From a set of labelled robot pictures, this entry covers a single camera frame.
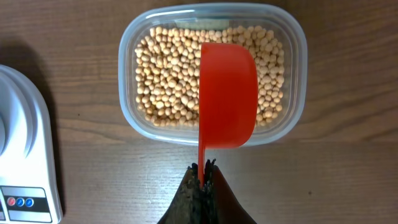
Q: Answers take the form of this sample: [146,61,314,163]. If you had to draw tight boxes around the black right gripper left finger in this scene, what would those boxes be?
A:
[158,163,202,224]

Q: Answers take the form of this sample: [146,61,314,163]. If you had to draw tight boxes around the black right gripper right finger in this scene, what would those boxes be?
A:
[202,159,256,224]

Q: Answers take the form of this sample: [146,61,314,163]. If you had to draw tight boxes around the red plastic measuring scoop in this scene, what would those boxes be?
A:
[198,43,258,187]

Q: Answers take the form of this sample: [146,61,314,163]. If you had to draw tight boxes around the white digital kitchen scale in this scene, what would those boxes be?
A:
[1,65,63,223]

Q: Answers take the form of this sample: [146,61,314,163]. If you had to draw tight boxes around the clear plastic container of soybeans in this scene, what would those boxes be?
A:
[118,2,308,146]

